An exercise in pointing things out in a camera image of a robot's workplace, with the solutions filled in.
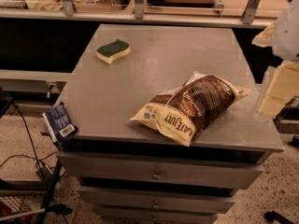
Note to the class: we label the green and yellow sponge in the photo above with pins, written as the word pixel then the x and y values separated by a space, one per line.
pixel 113 51

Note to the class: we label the brown Late July chip bag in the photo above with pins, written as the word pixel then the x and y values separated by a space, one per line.
pixel 183 113

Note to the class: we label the top grey drawer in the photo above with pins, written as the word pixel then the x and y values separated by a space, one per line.
pixel 216 174

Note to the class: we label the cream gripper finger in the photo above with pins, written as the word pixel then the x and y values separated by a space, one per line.
pixel 264 38
pixel 283 86

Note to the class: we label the black metal stand leg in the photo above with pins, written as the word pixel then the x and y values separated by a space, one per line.
pixel 49 192

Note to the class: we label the middle grey drawer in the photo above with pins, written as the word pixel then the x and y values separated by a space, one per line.
pixel 155 200

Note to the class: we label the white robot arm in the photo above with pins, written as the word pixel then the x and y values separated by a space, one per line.
pixel 283 37

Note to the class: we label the bottom grey drawer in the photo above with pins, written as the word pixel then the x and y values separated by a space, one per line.
pixel 153 215

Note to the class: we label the grey drawer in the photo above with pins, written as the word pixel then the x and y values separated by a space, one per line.
pixel 155 200
pixel 153 215
pixel 216 174

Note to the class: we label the grey drawer cabinet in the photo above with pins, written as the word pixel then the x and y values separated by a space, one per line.
pixel 101 99

